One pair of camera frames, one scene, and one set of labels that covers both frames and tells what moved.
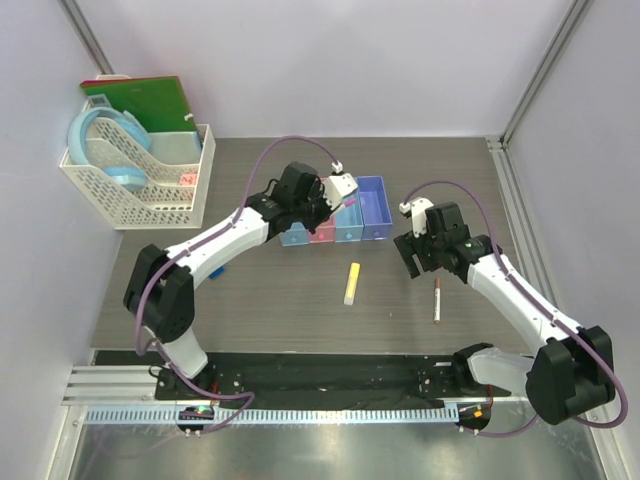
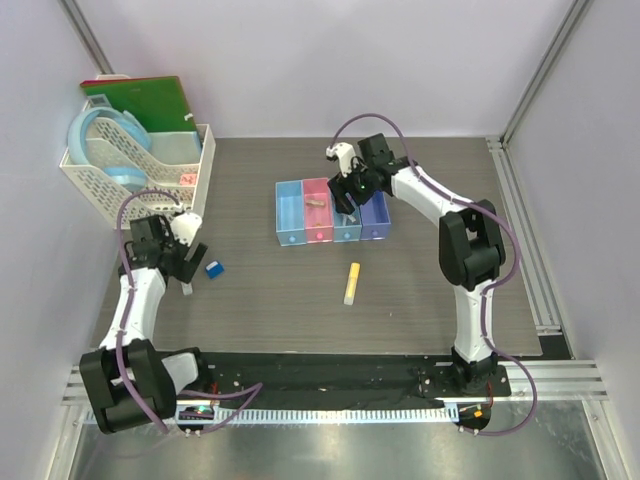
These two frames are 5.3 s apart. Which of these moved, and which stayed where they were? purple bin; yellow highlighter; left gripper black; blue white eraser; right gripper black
Moved: right gripper black; left gripper black
Stayed: blue white eraser; yellow highlighter; purple bin
